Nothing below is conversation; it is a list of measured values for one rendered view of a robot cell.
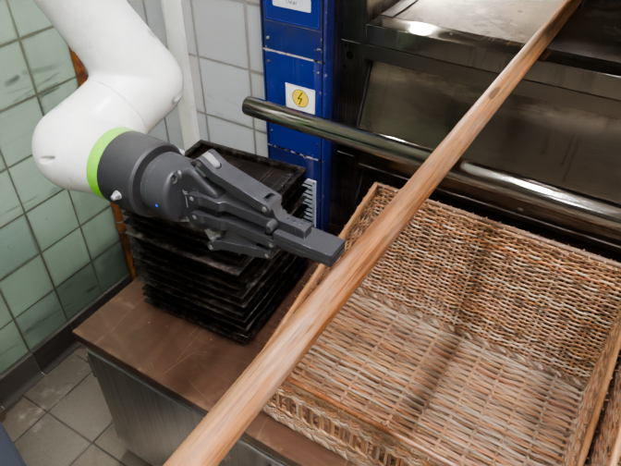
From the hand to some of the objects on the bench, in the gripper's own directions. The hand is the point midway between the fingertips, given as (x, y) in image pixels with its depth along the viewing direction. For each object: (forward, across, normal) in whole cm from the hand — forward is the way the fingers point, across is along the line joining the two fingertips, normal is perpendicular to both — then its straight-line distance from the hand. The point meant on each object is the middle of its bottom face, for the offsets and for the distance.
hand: (309, 241), depth 60 cm
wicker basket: (+8, +61, -36) cm, 71 cm away
